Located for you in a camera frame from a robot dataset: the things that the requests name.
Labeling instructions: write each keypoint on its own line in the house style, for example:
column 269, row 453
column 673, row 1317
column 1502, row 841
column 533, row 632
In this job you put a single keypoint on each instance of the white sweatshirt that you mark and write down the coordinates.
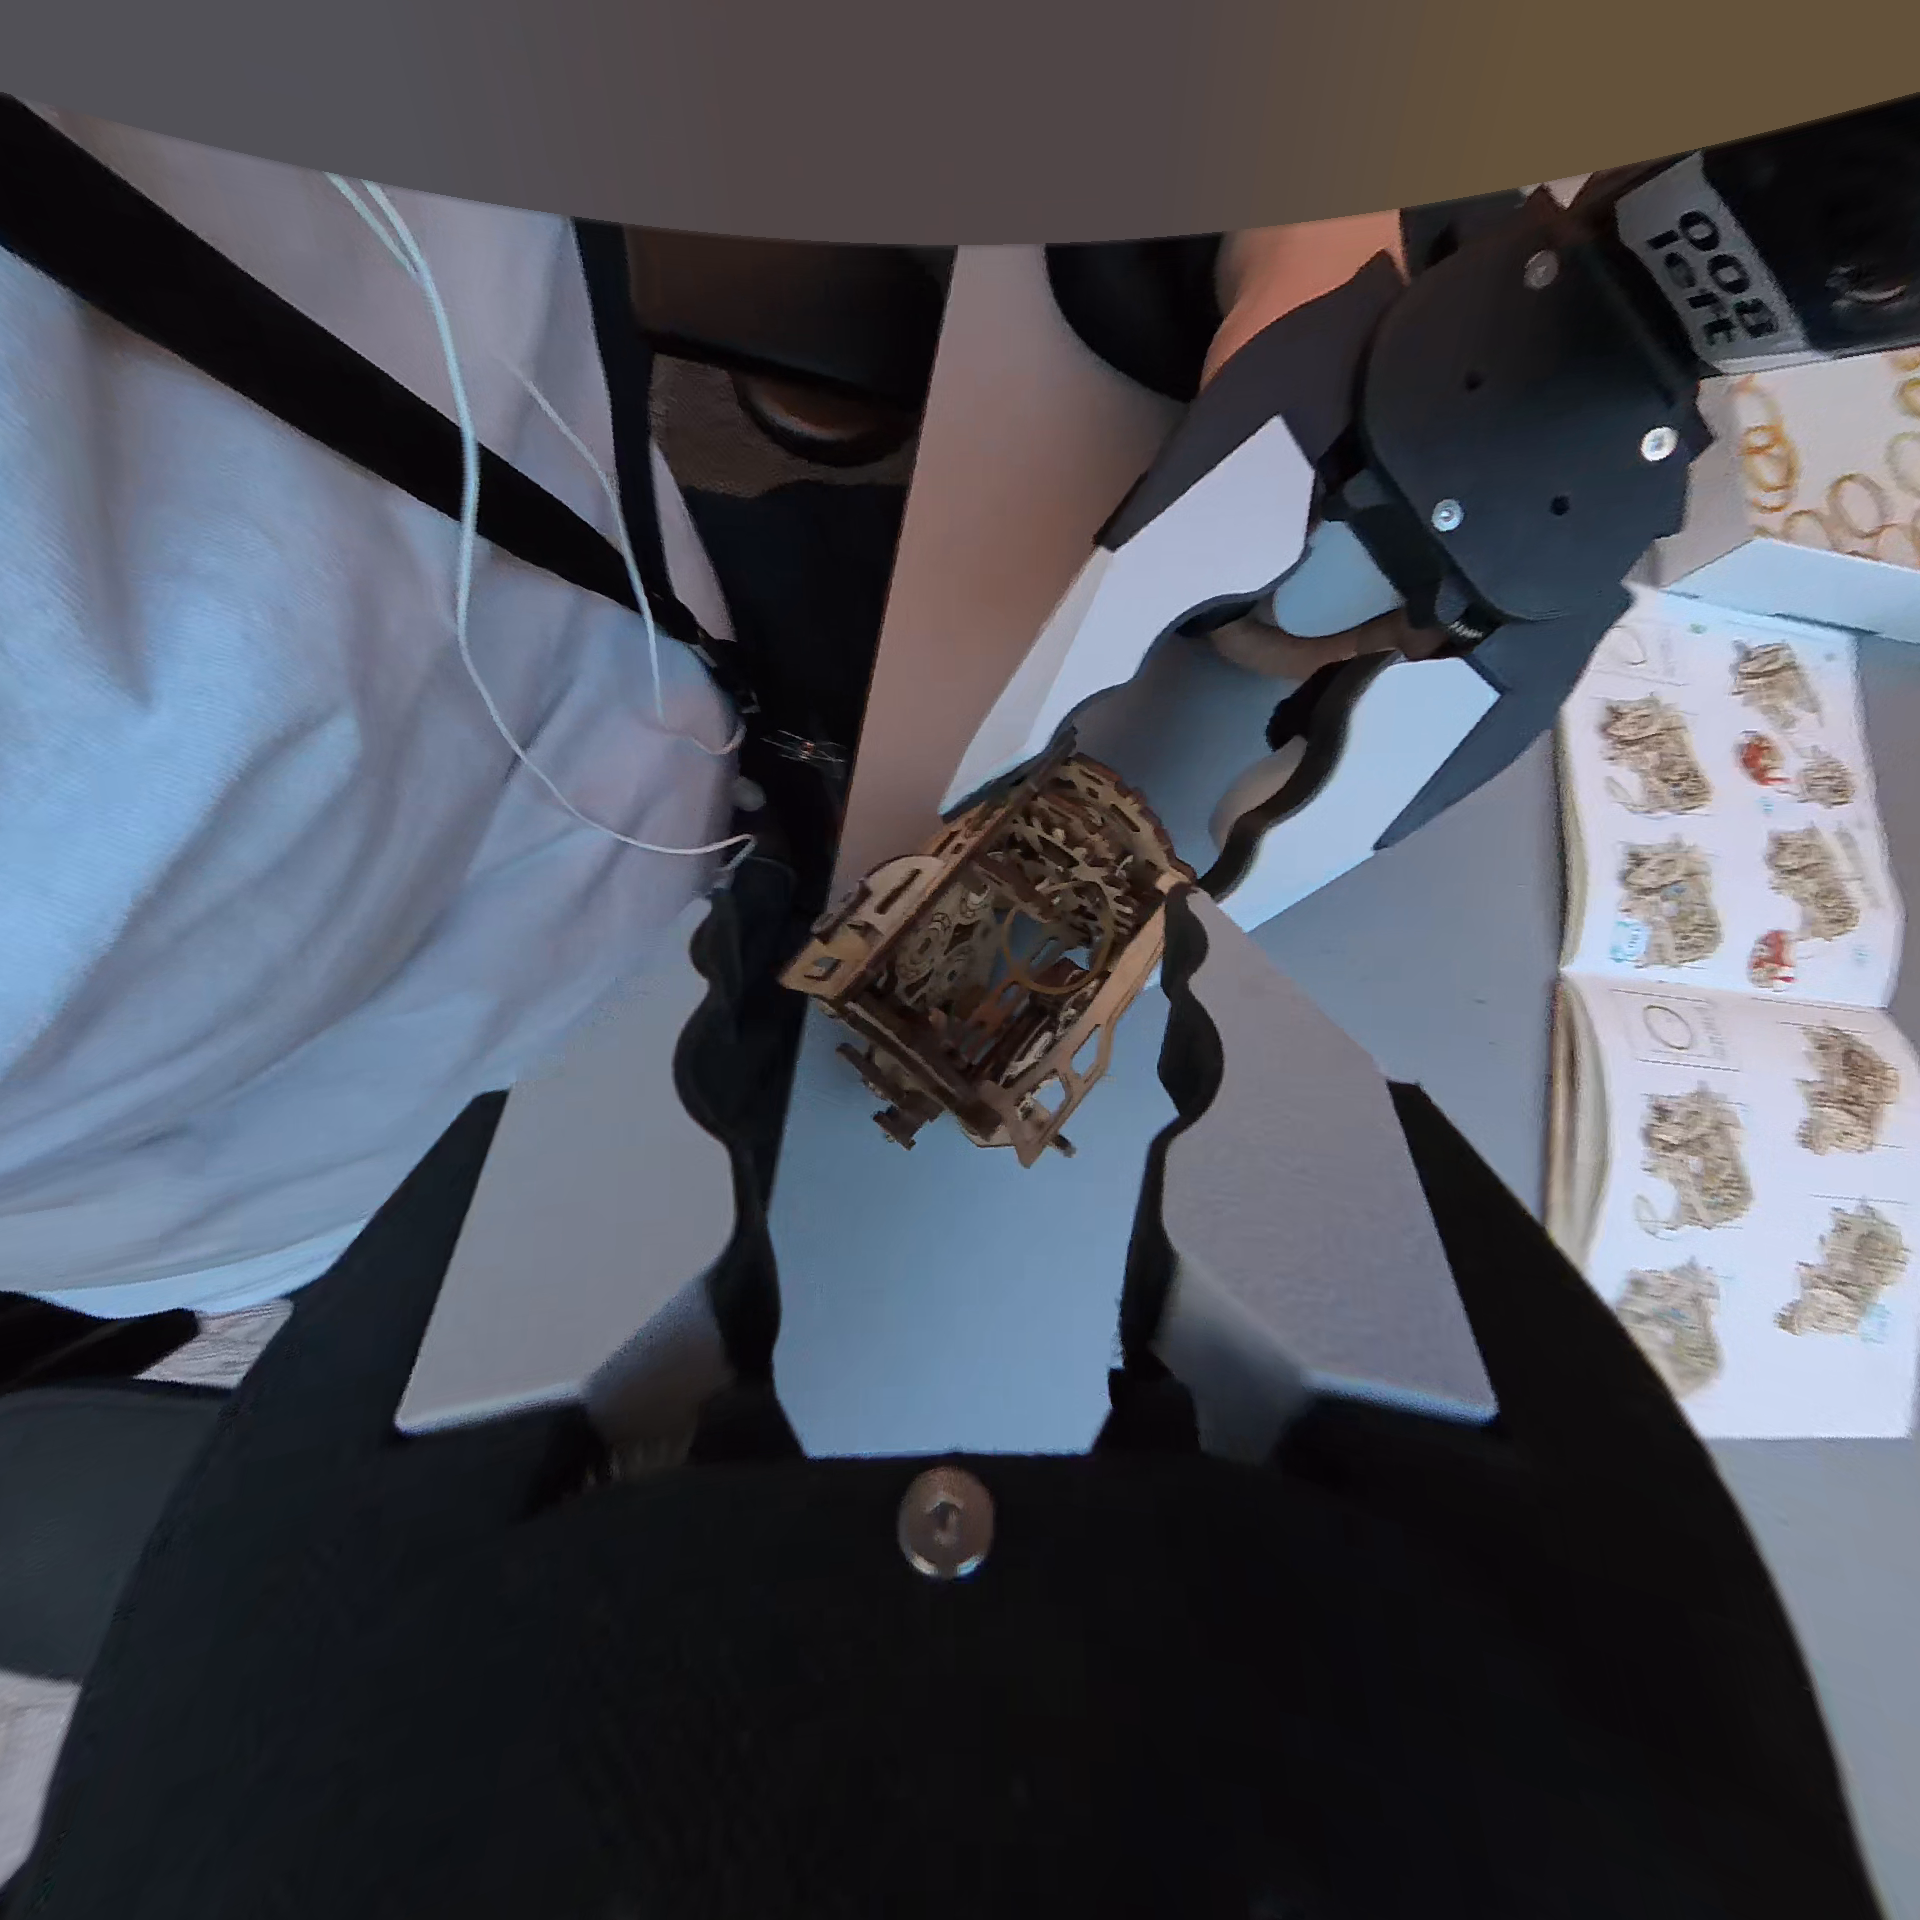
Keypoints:
column 224, row 749

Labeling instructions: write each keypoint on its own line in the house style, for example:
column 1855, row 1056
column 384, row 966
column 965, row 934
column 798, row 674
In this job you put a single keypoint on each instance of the person's left hand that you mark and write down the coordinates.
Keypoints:
column 1290, row 299

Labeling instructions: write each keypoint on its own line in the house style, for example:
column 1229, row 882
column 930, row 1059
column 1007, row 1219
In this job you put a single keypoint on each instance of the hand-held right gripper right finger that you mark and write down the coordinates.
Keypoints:
column 1319, row 1275

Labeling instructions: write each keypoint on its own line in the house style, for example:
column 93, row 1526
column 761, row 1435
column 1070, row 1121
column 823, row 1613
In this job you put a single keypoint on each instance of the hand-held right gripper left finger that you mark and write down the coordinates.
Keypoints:
column 570, row 1275

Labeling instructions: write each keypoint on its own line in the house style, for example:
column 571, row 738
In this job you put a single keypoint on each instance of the wooden mechanical model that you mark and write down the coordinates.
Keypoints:
column 990, row 931

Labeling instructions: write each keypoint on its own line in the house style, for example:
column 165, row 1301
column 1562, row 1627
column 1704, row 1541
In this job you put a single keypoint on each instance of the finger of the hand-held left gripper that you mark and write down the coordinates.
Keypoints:
column 1155, row 569
column 1410, row 749

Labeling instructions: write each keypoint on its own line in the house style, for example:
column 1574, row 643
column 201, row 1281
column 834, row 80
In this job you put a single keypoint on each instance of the white cardboard box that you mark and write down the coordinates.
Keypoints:
column 1770, row 592

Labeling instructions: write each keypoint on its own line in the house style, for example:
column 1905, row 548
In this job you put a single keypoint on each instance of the person's sandaled foot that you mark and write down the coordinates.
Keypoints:
column 809, row 408

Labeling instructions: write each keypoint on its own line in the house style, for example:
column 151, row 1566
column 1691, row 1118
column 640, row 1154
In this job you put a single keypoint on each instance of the pile of tan rubber bands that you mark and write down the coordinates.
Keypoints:
column 1778, row 450

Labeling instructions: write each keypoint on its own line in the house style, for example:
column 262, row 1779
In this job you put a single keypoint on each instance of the instruction booklet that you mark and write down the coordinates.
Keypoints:
column 1710, row 840

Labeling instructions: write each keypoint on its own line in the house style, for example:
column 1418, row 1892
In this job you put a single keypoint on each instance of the grey desk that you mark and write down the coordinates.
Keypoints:
column 930, row 1275

